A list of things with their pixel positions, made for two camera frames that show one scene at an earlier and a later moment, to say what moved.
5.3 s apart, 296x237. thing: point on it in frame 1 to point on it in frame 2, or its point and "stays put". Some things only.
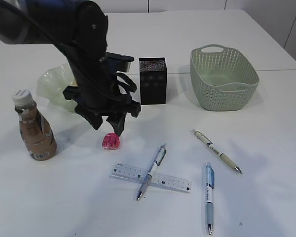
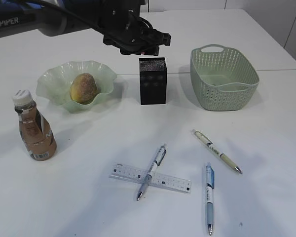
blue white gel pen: (209, 183) stays put
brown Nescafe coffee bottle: (37, 133) stays put
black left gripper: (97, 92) to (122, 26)
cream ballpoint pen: (210, 145) stays put
